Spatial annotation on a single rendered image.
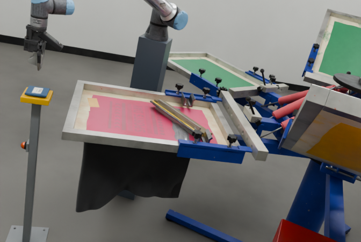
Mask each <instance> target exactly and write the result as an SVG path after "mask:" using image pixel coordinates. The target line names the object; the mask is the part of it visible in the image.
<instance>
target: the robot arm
mask: <svg viewBox="0 0 361 242"><path fill-rule="evenodd" d="M144 1H145V2H146V3H147V4H149V5H150V6H151V7H152V8H153V9H152V12H151V18H150V24H149V26H148V28H147V30H146V31H145V37H147V38H149V39H152V40H156V41H168V26H170V27H172V28H173V29H175V30H182V29H183V28H184V27H185V26H186V25H187V22H188V14H187V13H186V12H185V11H182V10H181V9H179V8H178V7H177V6H176V5H175V4H174V3H169V2H168V1H167V0H144ZM74 10H75V4H74V2H73V0H31V16H30V24H28V25H26V29H27V31H26V36H25V39H24V51H28V52H35V53H34V54H33V56H31V57H30V58H29V59H28V62H29V63H31V64H33V65H36V66H37V68H38V70H40V69H41V67H42V63H43V59H44V53H45V47H46V42H47V43H49V44H50V45H51V46H53V47H54V48H55V49H56V50H58V51H60V50H61V49H62V48H63V45H62V44H61V43H60V42H58V41H57V40H56V39H55V38H53V37H52V36H51V35H50V34H48V33H47V32H46V30H47V24H48V14H51V15H65V16H66V15H72V14H73V13H74Z"/></svg>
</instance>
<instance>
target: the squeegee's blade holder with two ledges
mask: <svg viewBox="0 0 361 242"><path fill-rule="evenodd" d="M157 103H158V104H159V105H160V106H162V107H163V108H165V109H166V110H168V111H169V112H171V113H172V114H173V115H175V116H176V117H178V118H179V119H180V120H182V121H183V122H185V123H186V124H187V125H189V126H190V127H192V128H193V129H194V127H196V128H197V130H201V127H200V126H198V125H197V124H195V123H194V122H192V121H191V120H189V119H188V118H186V117H185V116H183V115H182V114H181V113H179V112H178V111H176V110H175V109H173V108H172V107H170V106H169V105H167V104H166V103H164V102H163V101H162V100H160V99H159V100H158V102H157ZM155 109H156V110H157V111H159V112H160V113H161V114H163V115H165V116H166V117H167V118H169V119H170V120H171V121H173V122H175V123H177V124H179V125H180V126H181V127H182V128H183V129H185V130H186V131H187V132H188V133H189V134H191V135H192V131H190V130H189V129H187V128H186V127H185V126H183V125H182V124H180V123H179V122H178V121H176V120H175V119H173V118H172V117H170V116H169V115H167V114H166V113H165V112H163V111H162V110H161V109H159V108H158V107H156V108H155Z"/></svg>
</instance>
